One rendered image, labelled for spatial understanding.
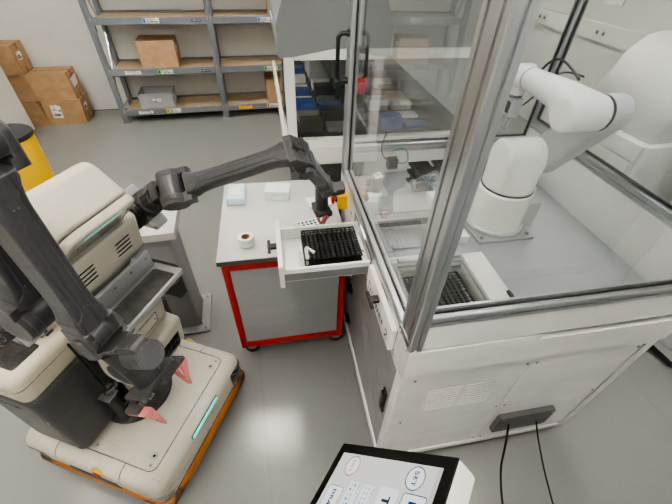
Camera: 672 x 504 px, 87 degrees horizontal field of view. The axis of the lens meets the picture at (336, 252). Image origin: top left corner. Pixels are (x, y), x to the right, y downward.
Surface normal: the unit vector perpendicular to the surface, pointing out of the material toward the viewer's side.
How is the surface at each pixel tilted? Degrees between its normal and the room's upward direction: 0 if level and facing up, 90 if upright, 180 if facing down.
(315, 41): 90
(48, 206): 42
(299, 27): 90
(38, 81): 93
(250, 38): 90
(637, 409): 0
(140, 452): 0
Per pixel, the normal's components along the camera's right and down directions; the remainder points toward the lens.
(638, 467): 0.03, -0.74
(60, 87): 0.22, 0.65
